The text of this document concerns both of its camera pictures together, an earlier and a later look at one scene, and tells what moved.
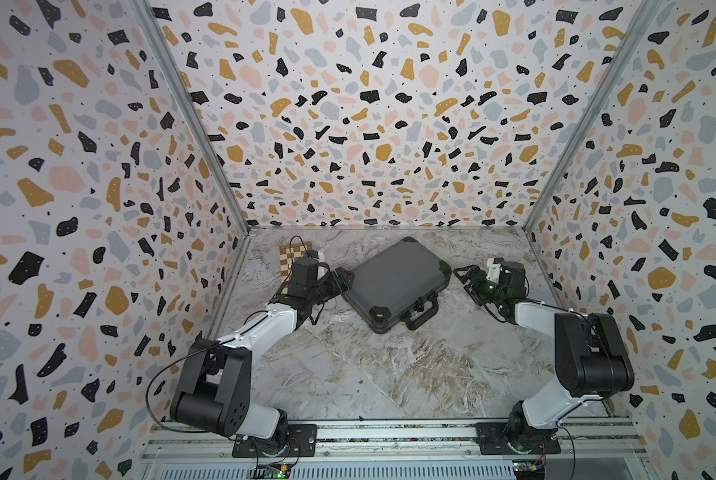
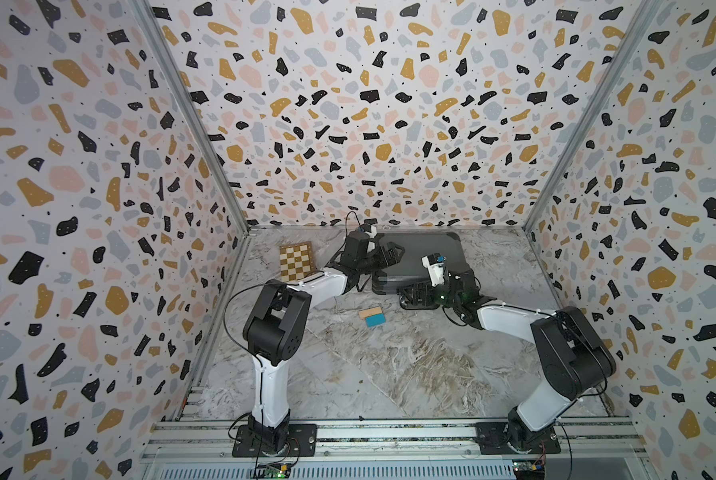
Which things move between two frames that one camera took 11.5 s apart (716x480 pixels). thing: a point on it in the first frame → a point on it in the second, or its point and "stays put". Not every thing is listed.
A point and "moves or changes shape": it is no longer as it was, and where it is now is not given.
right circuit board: x=529 y=468 stays put
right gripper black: x=474 y=271 → x=418 y=287
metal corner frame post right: x=645 y=15 stays put
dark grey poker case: x=401 y=283 moves or changes shape
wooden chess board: x=288 y=253 stays put
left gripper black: x=343 y=283 → x=391 y=253
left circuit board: x=272 y=471 stays put
